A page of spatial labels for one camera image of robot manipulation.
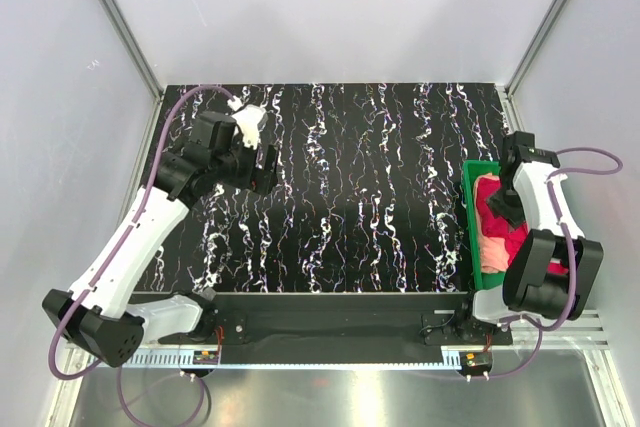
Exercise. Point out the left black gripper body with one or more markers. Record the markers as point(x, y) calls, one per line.
point(238, 166)

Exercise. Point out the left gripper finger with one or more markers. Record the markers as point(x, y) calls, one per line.
point(263, 184)
point(271, 160)

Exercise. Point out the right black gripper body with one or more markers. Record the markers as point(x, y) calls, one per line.
point(507, 204)

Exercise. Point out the red t shirt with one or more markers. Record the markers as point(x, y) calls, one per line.
point(505, 227)

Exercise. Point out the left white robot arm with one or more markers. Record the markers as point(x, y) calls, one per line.
point(95, 313)

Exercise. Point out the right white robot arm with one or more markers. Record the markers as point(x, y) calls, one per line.
point(553, 272)

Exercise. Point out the green plastic bin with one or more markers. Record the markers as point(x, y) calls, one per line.
point(494, 242)

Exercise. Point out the peach t shirt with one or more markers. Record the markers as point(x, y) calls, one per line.
point(492, 257)

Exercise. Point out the right orange connector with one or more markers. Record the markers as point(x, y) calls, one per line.
point(478, 359)

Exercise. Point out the orange connector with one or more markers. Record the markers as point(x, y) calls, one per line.
point(478, 359)
point(206, 357)

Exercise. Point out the left orange connector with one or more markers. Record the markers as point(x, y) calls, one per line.
point(206, 357)

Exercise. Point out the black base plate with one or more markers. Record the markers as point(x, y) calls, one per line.
point(280, 350)

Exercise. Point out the aluminium rail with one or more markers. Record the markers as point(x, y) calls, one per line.
point(575, 327)

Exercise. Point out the left aluminium frame post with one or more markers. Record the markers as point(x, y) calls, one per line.
point(127, 38)

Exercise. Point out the aluminium frame post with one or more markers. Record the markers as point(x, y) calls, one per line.
point(543, 31)
point(127, 38)

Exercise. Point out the right aluminium frame post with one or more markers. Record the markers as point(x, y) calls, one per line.
point(543, 31)

